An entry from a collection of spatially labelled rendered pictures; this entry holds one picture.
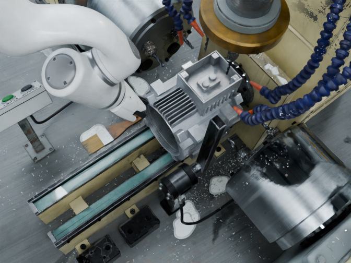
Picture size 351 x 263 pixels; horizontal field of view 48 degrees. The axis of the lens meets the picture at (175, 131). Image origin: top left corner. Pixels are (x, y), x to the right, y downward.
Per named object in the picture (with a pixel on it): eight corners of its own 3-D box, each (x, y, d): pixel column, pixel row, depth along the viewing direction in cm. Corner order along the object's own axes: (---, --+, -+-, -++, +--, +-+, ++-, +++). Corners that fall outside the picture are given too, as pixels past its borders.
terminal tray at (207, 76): (210, 66, 102) (215, 49, 96) (237, 94, 99) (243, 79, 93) (174, 88, 99) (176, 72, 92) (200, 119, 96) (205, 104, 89)
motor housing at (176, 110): (194, 85, 118) (202, 46, 100) (235, 132, 112) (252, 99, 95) (139, 119, 111) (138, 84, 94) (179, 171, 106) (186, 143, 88)
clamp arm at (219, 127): (202, 158, 99) (219, 111, 76) (209, 168, 99) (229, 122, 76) (191, 166, 98) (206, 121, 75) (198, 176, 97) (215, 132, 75)
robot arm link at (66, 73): (112, 56, 77) (75, 81, 79) (73, 33, 64) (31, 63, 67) (129, 92, 75) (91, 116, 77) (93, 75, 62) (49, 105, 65)
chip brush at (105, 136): (136, 110, 126) (136, 109, 125) (145, 121, 125) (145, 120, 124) (80, 143, 120) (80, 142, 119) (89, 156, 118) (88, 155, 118)
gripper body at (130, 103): (79, 85, 81) (106, 95, 92) (107, 120, 78) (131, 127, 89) (104, 59, 80) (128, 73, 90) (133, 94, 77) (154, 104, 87)
